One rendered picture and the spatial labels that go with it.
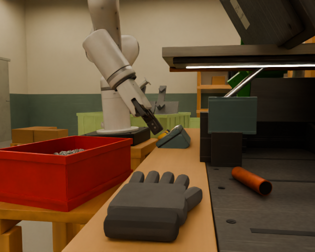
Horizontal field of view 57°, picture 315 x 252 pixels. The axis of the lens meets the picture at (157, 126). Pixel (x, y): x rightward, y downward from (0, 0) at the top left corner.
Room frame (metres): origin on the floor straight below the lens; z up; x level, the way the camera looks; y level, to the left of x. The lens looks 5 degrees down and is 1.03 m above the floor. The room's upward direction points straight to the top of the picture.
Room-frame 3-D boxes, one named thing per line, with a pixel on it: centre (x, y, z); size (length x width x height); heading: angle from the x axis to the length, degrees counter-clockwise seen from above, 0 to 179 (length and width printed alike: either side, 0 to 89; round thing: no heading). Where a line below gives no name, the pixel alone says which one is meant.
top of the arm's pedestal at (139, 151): (1.31, 0.18, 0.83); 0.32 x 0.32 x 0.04; 76
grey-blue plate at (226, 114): (0.59, -0.15, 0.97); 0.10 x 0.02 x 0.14; 82
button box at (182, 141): (0.88, -0.05, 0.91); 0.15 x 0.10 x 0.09; 172
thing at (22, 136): (6.36, 2.45, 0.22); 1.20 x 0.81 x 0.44; 74
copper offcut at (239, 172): (0.44, -0.14, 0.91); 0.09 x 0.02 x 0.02; 9
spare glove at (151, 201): (0.36, 0.00, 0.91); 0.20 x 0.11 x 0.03; 173
